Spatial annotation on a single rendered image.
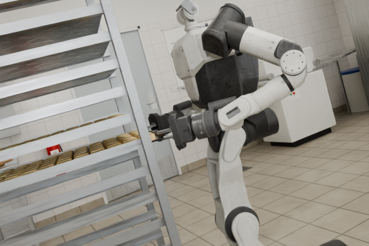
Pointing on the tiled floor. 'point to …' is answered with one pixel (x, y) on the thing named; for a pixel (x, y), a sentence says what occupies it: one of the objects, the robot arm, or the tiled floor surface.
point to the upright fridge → (358, 14)
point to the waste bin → (354, 90)
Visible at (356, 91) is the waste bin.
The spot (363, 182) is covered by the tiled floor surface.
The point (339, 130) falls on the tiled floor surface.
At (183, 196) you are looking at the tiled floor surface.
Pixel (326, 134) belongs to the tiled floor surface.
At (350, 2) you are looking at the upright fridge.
